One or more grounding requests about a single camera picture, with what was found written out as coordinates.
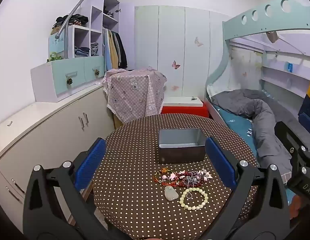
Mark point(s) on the brown hanging pouch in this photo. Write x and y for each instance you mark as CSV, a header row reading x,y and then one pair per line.
x,y
272,37

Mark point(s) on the white teal shelf unit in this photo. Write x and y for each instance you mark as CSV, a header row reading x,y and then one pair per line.
x,y
70,72

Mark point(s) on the black hanging jacket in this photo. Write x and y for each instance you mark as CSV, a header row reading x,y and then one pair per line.
x,y
123,52

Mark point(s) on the pink bear print cloth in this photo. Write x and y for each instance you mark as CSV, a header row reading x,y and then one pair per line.
x,y
130,92

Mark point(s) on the pale butterfly sticker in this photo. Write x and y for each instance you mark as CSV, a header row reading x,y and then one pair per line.
x,y
198,41

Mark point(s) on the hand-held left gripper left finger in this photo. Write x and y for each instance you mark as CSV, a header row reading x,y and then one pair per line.
x,y
91,165

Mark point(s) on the red storage box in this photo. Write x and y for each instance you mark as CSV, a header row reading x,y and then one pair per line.
x,y
185,111

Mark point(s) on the teal bunk bed frame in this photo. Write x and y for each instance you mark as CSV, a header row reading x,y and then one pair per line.
x,y
245,27

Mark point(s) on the light pink butterfly sticker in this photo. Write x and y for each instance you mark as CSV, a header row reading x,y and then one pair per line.
x,y
175,88

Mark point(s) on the folded jeans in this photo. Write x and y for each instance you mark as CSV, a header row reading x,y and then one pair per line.
x,y
82,52

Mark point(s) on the dark pink butterfly sticker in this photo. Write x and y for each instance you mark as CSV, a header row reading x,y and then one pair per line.
x,y
175,65

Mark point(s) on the white bed wall shelf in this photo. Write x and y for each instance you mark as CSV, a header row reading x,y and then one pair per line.
x,y
282,76

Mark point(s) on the grey duvet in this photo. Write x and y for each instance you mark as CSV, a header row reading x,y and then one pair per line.
x,y
265,120

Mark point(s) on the hanging clothes row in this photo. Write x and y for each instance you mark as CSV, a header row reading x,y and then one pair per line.
x,y
114,52

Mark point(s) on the person's right hand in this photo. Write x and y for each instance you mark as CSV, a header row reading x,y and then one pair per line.
x,y
296,207

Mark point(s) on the green ornament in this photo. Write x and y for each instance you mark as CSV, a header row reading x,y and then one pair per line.
x,y
54,57

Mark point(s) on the pale jade pendant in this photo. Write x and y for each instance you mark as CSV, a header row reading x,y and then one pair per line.
x,y
170,194

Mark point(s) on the folded grey clothes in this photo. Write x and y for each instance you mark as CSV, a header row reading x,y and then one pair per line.
x,y
94,48

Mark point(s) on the beige low cabinet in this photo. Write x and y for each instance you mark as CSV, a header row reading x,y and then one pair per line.
x,y
44,130

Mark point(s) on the white wardrobe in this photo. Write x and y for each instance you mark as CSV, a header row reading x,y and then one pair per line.
x,y
170,42

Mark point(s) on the grey metal handrail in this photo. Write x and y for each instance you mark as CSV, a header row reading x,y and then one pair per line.
x,y
77,10

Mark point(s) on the dark clothes pile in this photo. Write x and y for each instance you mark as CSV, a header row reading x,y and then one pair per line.
x,y
75,20

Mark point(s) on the brown polka dot tablecloth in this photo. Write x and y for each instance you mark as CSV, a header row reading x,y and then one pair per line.
x,y
135,205

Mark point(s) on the grey hanging garment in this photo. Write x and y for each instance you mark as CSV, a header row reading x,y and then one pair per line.
x,y
118,45

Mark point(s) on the navy yellow jacket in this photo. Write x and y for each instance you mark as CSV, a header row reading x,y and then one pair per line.
x,y
307,105

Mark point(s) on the light blue hanging garment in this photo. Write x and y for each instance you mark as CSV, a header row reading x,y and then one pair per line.
x,y
107,52

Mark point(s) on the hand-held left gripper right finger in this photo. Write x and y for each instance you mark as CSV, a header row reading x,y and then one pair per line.
x,y
220,165

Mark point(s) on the small blue item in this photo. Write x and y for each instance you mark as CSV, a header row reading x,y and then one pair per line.
x,y
289,67

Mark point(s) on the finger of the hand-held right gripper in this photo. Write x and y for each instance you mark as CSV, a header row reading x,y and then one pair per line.
x,y
307,119
287,135

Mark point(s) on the dark metal storage box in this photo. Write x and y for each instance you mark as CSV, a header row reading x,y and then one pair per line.
x,y
182,155

